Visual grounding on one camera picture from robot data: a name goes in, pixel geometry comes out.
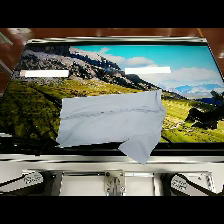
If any light blue shirt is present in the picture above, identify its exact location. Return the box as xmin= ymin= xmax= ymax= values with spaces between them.
xmin=55 ymin=89 xmax=167 ymax=165

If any black cable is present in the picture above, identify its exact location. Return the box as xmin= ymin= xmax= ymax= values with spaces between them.
xmin=0 ymin=173 xmax=44 ymax=188
xmin=175 ymin=173 xmax=216 ymax=197

